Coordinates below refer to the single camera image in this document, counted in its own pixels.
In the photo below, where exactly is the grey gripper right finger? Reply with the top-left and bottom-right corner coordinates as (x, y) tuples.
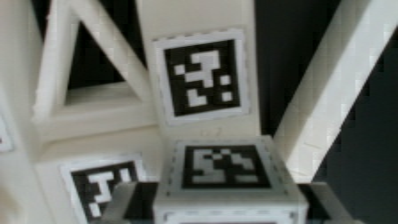
(298, 182), (364, 224)

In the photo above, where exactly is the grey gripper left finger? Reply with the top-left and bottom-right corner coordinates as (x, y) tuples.
(96, 182), (158, 224)

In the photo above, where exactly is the white tagged cube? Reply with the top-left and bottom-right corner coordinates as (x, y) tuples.
(153, 136), (309, 224)

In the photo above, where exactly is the white chair back frame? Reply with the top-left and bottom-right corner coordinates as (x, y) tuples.
(0, 0), (265, 224)

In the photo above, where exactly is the white front rail bar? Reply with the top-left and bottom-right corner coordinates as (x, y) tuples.
(273, 0), (398, 183)

